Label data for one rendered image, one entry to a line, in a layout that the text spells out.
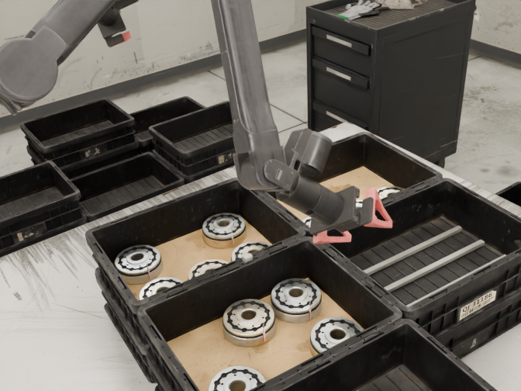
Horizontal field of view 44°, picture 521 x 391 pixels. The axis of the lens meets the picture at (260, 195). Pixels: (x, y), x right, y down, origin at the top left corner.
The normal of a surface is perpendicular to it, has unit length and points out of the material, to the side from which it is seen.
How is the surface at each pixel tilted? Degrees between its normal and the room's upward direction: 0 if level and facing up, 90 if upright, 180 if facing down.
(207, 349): 0
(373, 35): 90
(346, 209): 49
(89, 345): 0
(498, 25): 90
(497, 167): 0
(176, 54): 90
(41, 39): 63
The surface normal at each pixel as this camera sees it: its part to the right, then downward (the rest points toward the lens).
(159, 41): 0.58, 0.41
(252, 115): 0.42, -0.14
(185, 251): -0.05, -0.84
